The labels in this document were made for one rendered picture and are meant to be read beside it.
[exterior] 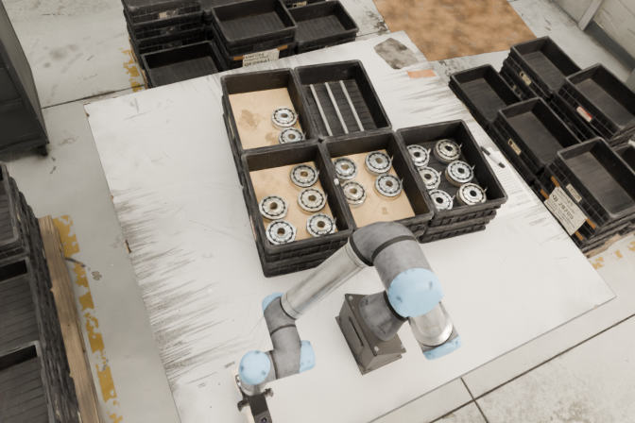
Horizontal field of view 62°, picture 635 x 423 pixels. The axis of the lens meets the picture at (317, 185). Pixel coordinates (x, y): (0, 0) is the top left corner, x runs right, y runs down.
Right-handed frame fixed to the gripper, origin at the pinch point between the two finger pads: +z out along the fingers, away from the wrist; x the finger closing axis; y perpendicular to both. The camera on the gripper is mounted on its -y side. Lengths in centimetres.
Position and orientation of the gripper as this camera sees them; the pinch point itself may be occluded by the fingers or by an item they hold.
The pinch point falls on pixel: (255, 406)
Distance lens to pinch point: 170.9
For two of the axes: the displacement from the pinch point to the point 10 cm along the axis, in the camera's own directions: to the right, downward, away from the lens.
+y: -4.3, -7.6, 4.8
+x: -9.0, 2.9, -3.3
